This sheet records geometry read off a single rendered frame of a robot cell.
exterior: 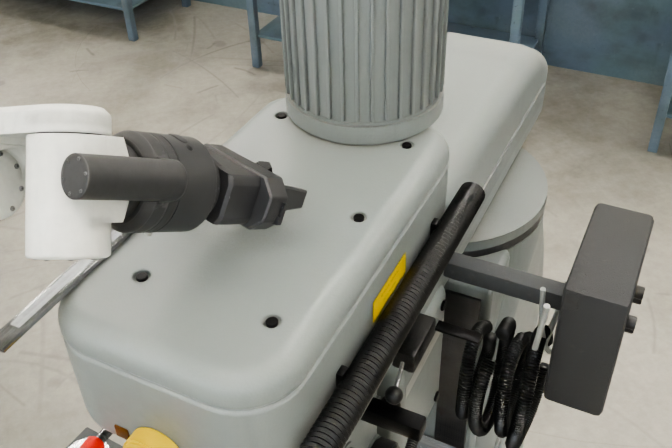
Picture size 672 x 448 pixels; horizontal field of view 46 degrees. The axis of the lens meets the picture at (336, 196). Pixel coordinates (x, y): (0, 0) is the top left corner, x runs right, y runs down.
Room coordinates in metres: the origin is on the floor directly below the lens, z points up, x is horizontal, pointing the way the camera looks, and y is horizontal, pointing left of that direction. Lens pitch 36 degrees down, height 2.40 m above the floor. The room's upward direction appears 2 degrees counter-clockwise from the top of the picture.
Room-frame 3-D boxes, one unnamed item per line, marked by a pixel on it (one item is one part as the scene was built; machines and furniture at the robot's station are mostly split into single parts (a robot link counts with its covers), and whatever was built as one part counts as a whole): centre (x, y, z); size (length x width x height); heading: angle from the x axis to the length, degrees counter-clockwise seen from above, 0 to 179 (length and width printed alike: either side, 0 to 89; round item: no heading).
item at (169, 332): (0.68, 0.07, 1.81); 0.47 x 0.26 x 0.16; 153
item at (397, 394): (0.66, -0.08, 1.66); 0.12 x 0.04 x 0.04; 153
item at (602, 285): (0.78, -0.36, 1.62); 0.20 x 0.09 x 0.21; 153
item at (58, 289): (0.59, 0.25, 1.89); 0.24 x 0.04 x 0.01; 153
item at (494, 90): (1.11, -0.16, 1.66); 0.80 x 0.23 x 0.20; 153
